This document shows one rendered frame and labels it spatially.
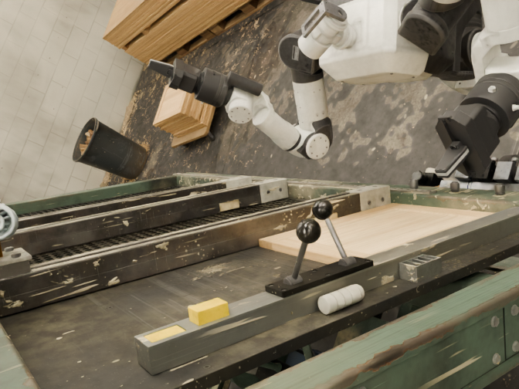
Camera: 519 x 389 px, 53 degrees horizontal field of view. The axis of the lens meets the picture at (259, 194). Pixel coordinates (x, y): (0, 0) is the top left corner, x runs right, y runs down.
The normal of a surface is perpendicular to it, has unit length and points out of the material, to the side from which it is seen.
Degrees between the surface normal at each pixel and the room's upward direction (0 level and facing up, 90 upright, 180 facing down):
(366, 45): 23
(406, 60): 101
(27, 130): 90
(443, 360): 90
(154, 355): 90
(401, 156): 0
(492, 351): 90
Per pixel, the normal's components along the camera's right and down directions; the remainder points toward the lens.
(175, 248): 0.57, 0.07
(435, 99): -0.75, -0.37
